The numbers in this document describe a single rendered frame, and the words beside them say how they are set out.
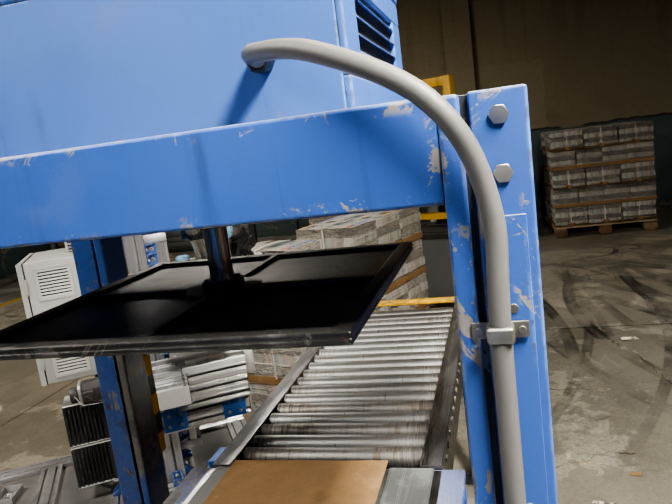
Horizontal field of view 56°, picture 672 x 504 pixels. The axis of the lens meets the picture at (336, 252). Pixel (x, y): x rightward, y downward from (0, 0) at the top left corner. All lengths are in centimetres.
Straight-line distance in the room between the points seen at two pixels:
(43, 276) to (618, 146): 690
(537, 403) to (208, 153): 40
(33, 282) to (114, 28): 182
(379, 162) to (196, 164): 19
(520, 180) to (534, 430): 24
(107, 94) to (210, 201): 24
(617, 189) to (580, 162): 54
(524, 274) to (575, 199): 764
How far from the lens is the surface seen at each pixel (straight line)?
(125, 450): 161
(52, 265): 255
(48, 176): 75
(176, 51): 79
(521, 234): 59
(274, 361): 318
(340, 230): 343
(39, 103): 89
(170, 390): 239
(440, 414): 170
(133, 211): 70
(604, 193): 829
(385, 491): 140
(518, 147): 59
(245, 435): 174
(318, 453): 159
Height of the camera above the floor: 152
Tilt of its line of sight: 10 degrees down
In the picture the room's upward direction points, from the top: 7 degrees counter-clockwise
